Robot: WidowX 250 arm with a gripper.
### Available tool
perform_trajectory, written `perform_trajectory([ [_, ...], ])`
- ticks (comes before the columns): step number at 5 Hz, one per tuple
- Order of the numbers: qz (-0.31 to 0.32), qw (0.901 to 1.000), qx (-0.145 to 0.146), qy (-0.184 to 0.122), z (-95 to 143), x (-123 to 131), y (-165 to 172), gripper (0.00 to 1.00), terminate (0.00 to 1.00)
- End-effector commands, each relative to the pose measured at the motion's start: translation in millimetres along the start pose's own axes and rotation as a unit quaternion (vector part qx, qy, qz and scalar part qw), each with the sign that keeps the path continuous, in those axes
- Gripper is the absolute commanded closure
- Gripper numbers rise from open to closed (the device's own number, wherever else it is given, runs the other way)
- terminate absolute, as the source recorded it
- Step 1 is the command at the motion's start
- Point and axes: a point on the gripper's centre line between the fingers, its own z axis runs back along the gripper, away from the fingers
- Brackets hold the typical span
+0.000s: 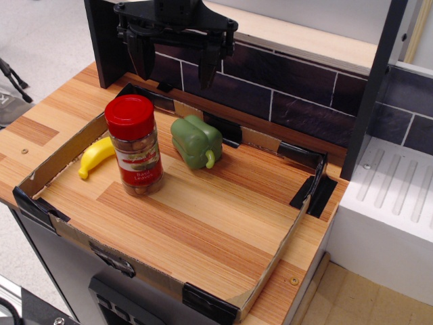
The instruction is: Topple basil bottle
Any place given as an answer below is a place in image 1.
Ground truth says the red-capped basil leaves bottle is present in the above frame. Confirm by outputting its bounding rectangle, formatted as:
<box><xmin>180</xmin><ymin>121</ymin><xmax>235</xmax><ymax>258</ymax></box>
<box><xmin>104</xmin><ymin>94</ymin><xmax>164</xmax><ymax>196</ymax></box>

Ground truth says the black tripod leg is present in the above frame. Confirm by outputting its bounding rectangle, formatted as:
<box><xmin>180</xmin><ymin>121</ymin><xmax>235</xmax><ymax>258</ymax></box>
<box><xmin>0</xmin><ymin>59</ymin><xmax>33</xmax><ymax>104</ymax></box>

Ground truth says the dark left shelf post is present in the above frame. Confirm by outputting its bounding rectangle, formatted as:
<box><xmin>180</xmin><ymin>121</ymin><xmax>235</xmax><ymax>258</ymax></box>
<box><xmin>84</xmin><ymin>0</ymin><xmax>135</xmax><ymax>89</ymax></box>

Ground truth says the dark shelf post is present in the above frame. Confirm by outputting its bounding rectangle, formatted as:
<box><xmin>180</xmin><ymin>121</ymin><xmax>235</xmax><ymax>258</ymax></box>
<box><xmin>340</xmin><ymin>1</ymin><xmax>408</xmax><ymax>181</ymax></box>
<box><xmin>84</xmin><ymin>0</ymin><xmax>135</xmax><ymax>89</ymax></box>

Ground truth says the green toy bell pepper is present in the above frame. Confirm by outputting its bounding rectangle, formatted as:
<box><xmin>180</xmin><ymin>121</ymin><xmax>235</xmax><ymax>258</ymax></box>
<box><xmin>170</xmin><ymin>115</ymin><xmax>223</xmax><ymax>169</ymax></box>

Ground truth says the white toy sink drainboard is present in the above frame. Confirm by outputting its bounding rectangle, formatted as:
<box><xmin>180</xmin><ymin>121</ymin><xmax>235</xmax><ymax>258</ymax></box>
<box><xmin>327</xmin><ymin>137</ymin><xmax>432</xmax><ymax>305</ymax></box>

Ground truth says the dark right shelf post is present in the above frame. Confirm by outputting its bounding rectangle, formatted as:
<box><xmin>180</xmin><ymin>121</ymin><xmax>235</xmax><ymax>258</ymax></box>
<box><xmin>340</xmin><ymin>1</ymin><xmax>408</xmax><ymax>181</ymax></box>

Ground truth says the black oven control panel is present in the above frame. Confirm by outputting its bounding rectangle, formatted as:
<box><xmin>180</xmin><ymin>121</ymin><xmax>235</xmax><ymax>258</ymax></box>
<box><xmin>88</xmin><ymin>277</ymin><xmax>165</xmax><ymax>325</ymax></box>

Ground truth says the yellow toy banana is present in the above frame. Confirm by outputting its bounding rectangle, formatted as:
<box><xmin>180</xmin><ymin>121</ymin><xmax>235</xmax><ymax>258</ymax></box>
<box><xmin>78</xmin><ymin>137</ymin><xmax>115</xmax><ymax>179</ymax></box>

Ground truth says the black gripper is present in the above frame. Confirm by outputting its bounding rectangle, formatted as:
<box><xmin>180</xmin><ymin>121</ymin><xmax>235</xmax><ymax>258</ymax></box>
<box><xmin>114</xmin><ymin>1</ymin><xmax>238</xmax><ymax>89</ymax></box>

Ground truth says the wooden shelf board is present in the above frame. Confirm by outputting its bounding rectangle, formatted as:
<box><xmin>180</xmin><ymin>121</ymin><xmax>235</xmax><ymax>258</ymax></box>
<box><xmin>204</xmin><ymin>1</ymin><xmax>378</xmax><ymax>76</ymax></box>

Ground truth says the cardboard fence with black tape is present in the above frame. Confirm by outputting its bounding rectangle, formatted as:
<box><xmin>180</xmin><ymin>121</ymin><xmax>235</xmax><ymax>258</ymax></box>
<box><xmin>8</xmin><ymin>82</ymin><xmax>346</xmax><ymax>324</ymax></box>

